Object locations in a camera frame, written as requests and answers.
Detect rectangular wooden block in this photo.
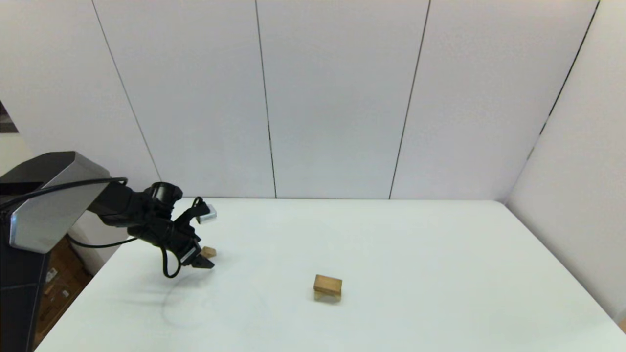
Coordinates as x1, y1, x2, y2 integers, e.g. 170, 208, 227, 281
313, 274, 343, 297

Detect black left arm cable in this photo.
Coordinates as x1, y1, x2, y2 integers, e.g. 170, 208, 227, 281
0, 177, 182, 279

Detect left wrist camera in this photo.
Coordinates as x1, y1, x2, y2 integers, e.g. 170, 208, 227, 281
182, 197, 218, 225

